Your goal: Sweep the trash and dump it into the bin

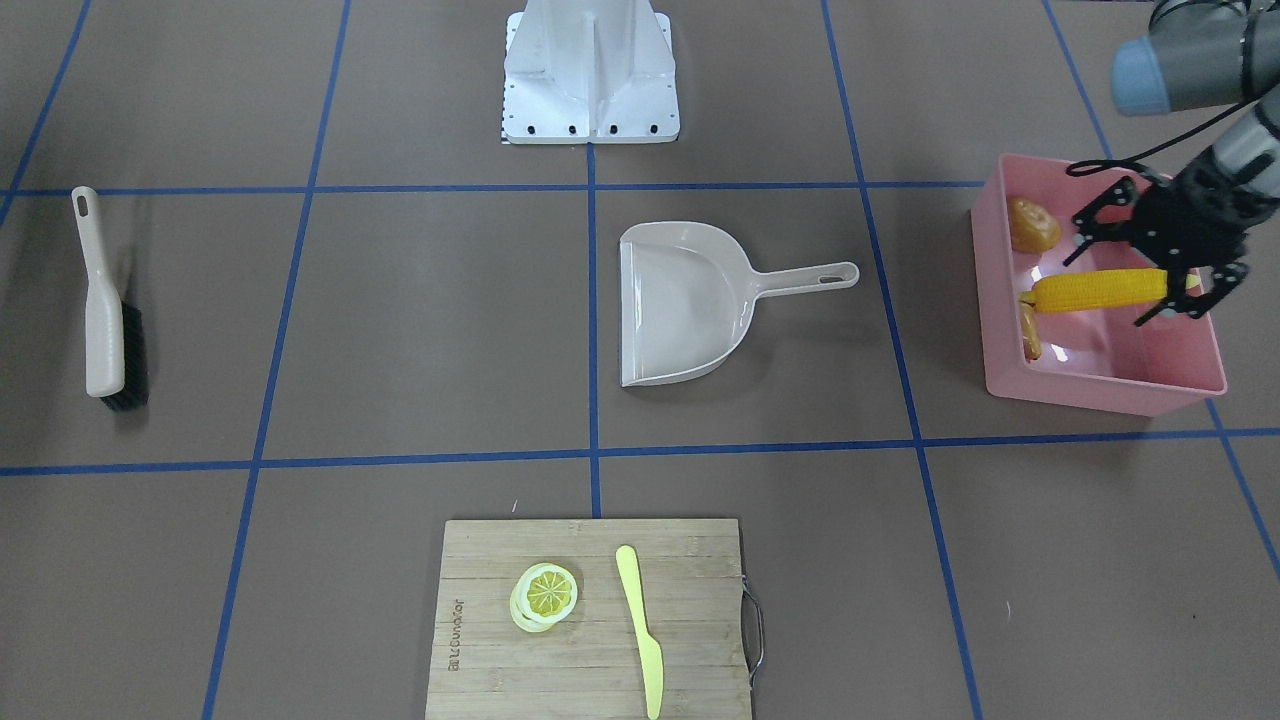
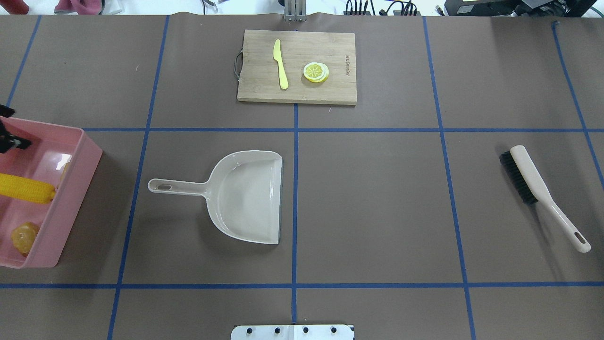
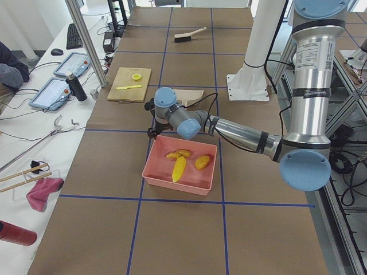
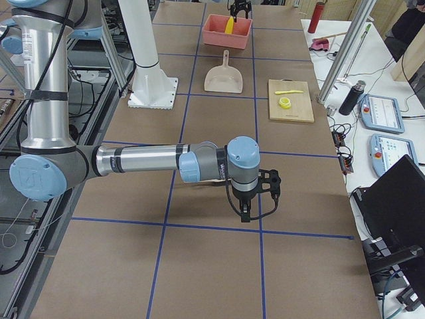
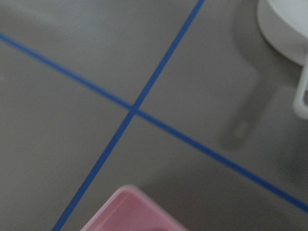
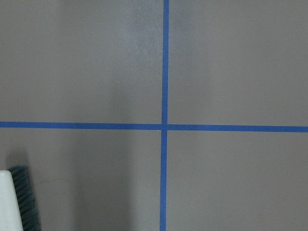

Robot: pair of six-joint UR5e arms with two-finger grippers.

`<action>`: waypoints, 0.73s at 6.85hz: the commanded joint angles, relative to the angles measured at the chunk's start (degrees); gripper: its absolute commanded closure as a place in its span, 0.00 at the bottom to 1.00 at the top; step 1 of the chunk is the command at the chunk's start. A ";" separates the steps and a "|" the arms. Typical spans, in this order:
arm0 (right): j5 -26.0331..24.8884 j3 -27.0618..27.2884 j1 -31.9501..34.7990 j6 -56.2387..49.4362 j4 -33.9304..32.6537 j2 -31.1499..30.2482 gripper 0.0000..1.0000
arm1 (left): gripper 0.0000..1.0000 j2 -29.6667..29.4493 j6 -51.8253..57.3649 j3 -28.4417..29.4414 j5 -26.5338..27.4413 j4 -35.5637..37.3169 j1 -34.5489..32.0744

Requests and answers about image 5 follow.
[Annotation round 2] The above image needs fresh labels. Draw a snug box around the beige plastic dustpan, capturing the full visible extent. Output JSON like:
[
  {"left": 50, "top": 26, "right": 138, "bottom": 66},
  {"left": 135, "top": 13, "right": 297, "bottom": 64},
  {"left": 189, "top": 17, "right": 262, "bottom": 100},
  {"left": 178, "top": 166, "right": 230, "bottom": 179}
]
[{"left": 257, "top": 0, "right": 308, "bottom": 119}]

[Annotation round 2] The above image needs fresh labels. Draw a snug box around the pink plastic bin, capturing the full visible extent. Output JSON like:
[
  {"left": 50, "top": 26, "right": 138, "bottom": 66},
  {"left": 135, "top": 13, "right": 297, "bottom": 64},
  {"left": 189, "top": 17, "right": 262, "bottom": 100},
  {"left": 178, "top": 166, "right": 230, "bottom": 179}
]
[{"left": 82, "top": 185, "right": 187, "bottom": 231}]

